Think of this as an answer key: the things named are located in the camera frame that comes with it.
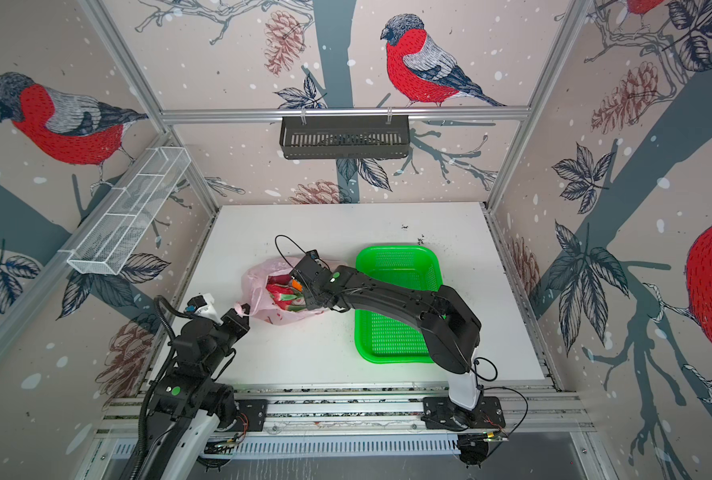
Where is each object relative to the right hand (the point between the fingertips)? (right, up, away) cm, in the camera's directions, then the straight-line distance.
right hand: (312, 296), depth 84 cm
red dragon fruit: (-11, +1, +5) cm, 12 cm away
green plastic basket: (+20, -14, +2) cm, 24 cm away
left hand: (-15, 0, -8) cm, 17 cm away
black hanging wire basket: (+8, +53, +22) cm, 58 cm away
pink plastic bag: (-14, +3, -8) cm, 16 cm away
